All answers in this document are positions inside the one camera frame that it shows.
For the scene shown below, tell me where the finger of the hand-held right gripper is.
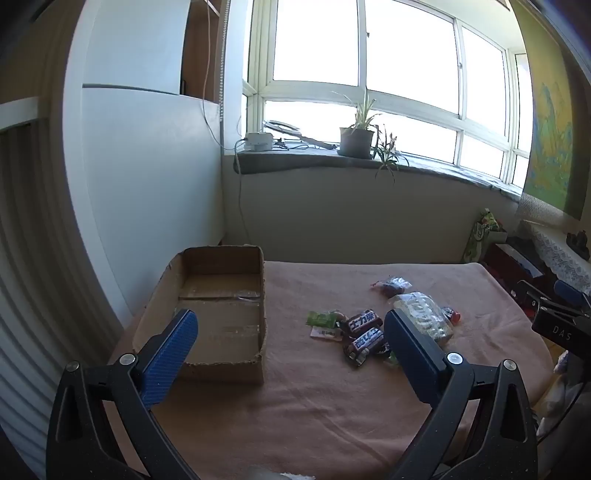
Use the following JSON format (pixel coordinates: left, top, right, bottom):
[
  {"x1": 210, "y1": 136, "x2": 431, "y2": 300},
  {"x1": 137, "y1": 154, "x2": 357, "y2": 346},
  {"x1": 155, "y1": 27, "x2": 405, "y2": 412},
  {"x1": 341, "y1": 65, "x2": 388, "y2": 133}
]
[
  {"x1": 555, "y1": 278, "x2": 591, "y2": 310},
  {"x1": 516, "y1": 278, "x2": 591, "y2": 325}
]

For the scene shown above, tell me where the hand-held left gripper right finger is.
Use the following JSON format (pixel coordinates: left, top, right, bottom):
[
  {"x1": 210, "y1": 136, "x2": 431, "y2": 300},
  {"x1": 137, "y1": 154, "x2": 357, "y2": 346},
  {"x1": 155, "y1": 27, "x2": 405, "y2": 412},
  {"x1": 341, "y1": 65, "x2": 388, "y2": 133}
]
[{"x1": 383, "y1": 308, "x2": 540, "y2": 480}]

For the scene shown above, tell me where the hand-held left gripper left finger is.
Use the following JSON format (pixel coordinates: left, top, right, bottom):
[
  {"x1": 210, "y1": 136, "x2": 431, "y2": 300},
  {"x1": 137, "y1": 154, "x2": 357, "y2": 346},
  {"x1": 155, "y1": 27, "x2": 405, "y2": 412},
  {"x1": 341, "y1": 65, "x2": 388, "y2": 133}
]
[{"x1": 45, "y1": 308, "x2": 200, "y2": 480}]

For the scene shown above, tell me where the clear cracker packet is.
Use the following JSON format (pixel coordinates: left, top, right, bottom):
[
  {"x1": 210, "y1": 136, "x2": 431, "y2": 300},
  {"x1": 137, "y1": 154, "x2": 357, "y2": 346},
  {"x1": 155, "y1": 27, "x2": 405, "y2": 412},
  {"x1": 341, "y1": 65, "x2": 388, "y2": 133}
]
[{"x1": 388, "y1": 292, "x2": 455, "y2": 344}]

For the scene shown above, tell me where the dark chocolate bar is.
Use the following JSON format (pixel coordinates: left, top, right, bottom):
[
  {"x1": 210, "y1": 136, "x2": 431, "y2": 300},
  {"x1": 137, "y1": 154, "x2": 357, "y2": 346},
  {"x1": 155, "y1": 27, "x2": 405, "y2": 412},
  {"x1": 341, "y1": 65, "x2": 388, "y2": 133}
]
[
  {"x1": 342, "y1": 328, "x2": 386, "y2": 367},
  {"x1": 339, "y1": 308, "x2": 384, "y2": 337}
]

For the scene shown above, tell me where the large clear red-ended packet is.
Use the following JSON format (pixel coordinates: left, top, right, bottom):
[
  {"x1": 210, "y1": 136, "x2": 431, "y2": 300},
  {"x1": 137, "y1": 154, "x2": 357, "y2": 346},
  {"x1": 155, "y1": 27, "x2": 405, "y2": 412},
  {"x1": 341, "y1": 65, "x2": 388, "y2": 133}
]
[{"x1": 369, "y1": 275, "x2": 413, "y2": 298}]

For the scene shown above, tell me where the cardboard box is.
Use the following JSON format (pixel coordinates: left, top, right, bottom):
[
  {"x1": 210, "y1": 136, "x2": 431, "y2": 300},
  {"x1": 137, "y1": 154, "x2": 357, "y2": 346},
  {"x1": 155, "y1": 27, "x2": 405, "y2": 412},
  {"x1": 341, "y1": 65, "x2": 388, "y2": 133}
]
[{"x1": 131, "y1": 244, "x2": 267, "y2": 385}]

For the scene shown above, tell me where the braised egg packet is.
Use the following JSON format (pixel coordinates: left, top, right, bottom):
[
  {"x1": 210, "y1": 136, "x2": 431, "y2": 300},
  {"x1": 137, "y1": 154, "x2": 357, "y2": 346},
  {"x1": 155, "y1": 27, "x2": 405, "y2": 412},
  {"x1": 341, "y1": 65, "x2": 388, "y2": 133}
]
[{"x1": 309, "y1": 324, "x2": 345, "y2": 343}]

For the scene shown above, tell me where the white lace cloth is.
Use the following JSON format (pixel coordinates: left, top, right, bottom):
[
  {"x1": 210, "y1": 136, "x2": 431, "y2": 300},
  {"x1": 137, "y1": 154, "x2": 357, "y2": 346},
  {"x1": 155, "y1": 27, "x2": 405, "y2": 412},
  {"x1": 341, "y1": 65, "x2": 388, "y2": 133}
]
[{"x1": 517, "y1": 194, "x2": 591, "y2": 296}]

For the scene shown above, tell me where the dark red box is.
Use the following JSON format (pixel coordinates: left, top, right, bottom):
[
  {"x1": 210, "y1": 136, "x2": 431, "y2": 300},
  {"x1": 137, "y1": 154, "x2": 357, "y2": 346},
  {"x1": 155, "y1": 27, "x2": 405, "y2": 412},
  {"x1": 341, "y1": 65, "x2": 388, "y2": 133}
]
[{"x1": 485, "y1": 237, "x2": 546, "y2": 296}]

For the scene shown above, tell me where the dark figurine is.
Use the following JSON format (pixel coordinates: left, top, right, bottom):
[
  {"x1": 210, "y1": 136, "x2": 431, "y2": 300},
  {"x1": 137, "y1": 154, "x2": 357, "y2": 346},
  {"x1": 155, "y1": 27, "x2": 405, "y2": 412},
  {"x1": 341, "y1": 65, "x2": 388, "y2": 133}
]
[{"x1": 567, "y1": 231, "x2": 591, "y2": 259}]

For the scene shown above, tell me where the green printed bag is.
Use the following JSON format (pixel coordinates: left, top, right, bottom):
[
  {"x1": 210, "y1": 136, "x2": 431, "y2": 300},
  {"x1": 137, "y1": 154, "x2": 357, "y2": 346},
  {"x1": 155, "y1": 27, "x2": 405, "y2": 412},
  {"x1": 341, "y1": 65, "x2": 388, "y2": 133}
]
[{"x1": 463, "y1": 209, "x2": 506, "y2": 265}]

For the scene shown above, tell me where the pink blanket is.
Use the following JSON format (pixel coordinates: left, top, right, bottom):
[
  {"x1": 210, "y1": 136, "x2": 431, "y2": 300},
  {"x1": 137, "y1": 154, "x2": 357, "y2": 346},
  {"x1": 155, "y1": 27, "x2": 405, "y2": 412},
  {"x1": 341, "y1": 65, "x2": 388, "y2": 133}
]
[{"x1": 108, "y1": 261, "x2": 555, "y2": 480}]

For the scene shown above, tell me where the white slatted panel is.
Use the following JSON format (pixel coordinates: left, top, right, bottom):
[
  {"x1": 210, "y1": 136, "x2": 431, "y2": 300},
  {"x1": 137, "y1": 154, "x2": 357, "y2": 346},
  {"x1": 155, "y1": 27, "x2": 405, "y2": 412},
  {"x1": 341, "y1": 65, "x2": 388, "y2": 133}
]
[{"x1": 0, "y1": 97, "x2": 125, "y2": 462}]

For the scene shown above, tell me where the white cabinet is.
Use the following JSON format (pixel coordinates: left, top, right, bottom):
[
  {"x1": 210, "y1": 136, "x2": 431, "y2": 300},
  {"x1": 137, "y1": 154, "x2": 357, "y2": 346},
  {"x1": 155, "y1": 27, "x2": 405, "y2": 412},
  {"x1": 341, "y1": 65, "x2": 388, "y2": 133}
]
[{"x1": 62, "y1": 0, "x2": 225, "y2": 333}]

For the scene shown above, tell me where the small drooping plant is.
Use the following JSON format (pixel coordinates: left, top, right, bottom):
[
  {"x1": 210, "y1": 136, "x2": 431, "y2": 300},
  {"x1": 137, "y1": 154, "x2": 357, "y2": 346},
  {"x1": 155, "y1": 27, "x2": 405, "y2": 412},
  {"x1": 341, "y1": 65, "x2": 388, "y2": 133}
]
[{"x1": 372, "y1": 124, "x2": 409, "y2": 183}]

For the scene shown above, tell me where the potted green plant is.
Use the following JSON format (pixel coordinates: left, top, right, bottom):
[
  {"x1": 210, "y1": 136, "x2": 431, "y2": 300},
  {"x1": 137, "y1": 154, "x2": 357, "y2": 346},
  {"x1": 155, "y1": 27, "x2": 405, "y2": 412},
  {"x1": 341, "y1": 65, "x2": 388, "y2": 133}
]
[{"x1": 332, "y1": 88, "x2": 384, "y2": 160}]

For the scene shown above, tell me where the grey windowsill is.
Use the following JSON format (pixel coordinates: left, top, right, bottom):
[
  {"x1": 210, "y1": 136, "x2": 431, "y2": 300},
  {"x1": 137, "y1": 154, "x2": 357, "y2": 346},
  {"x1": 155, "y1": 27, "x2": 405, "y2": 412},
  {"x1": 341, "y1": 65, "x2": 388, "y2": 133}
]
[{"x1": 233, "y1": 148, "x2": 525, "y2": 199}]

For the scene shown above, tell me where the white power adapter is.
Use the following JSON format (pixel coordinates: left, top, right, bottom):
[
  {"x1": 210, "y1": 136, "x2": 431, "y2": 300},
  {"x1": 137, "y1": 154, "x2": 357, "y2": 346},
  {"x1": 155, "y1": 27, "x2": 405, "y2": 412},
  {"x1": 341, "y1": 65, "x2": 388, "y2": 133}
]
[{"x1": 244, "y1": 131, "x2": 274, "y2": 152}]

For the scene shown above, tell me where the white-framed window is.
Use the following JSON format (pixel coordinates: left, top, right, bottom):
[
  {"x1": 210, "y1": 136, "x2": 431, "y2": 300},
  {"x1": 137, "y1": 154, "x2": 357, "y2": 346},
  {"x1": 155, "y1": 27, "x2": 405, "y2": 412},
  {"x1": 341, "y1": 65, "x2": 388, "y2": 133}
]
[{"x1": 242, "y1": 0, "x2": 534, "y2": 188}]

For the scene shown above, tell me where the green yellow wall poster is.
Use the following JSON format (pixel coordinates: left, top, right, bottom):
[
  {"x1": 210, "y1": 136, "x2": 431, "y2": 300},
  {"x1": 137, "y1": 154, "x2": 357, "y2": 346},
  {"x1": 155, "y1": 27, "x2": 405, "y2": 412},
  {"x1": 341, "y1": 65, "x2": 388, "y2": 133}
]
[{"x1": 512, "y1": 0, "x2": 587, "y2": 217}]

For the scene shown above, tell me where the black ring lamp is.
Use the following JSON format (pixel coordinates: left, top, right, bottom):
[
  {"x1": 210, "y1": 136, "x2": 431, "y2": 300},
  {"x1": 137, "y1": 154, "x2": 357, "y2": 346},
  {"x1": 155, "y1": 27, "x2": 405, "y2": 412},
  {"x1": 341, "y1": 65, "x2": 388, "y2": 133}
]
[{"x1": 263, "y1": 119, "x2": 335, "y2": 149}]

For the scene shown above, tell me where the white wall pipe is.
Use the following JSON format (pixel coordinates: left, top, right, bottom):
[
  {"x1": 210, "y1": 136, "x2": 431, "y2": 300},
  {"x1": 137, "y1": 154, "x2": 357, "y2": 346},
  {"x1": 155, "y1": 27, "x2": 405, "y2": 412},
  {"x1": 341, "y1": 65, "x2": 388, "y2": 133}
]
[{"x1": 220, "y1": 0, "x2": 229, "y2": 149}]

